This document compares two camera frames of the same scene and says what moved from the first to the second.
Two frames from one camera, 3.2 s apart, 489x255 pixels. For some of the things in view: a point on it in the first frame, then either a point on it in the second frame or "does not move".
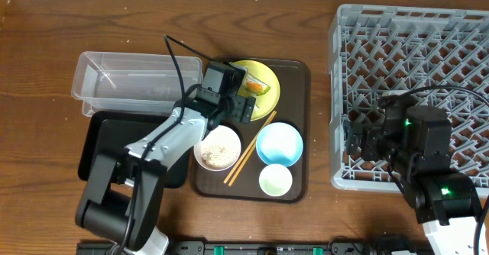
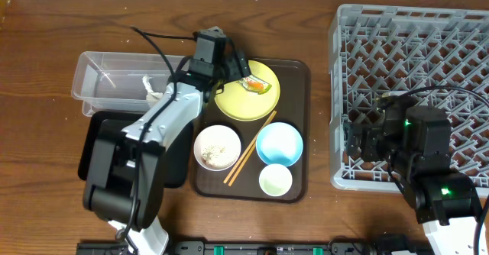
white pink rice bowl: x=218 y=150 does not move
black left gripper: x=245 y=116 -> x=235 y=56
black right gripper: x=371 y=137 does not move
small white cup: x=275 y=180 does not move
